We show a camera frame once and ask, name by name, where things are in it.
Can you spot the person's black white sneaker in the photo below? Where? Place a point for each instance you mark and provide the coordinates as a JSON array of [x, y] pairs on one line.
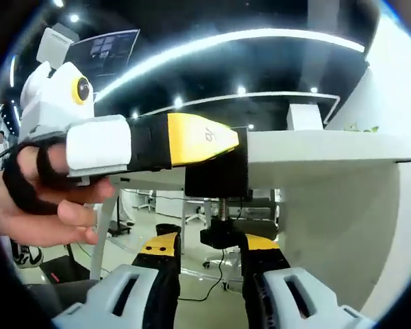
[[27, 257]]

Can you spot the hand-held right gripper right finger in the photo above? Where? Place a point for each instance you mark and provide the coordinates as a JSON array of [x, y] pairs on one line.
[[263, 284]]

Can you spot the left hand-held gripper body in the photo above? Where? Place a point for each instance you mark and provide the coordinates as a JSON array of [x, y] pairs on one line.
[[51, 103]]

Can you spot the black trash bin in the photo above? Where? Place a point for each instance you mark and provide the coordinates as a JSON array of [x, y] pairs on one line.
[[166, 228]]

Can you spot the large black display screen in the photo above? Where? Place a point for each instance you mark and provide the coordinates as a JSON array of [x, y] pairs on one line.
[[106, 51]]

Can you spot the curved ceiling light strip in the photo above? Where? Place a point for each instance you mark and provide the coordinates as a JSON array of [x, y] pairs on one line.
[[226, 39]]

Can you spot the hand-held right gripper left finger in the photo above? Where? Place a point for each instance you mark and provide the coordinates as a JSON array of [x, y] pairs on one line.
[[154, 284]]

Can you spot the black fixed fixture clamp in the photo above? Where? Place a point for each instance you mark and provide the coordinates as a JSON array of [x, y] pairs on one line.
[[215, 178]]

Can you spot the white desk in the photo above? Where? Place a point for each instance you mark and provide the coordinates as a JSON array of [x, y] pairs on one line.
[[329, 147]]

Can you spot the black floor case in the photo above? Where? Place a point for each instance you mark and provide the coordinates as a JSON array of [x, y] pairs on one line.
[[72, 269]]

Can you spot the white square pillar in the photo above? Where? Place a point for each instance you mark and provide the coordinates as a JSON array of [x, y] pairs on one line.
[[303, 116]]

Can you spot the person's left hand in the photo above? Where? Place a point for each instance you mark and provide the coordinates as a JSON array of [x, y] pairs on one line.
[[72, 212]]

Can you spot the black wheeled stand base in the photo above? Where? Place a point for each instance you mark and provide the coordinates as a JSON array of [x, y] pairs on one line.
[[118, 229]]

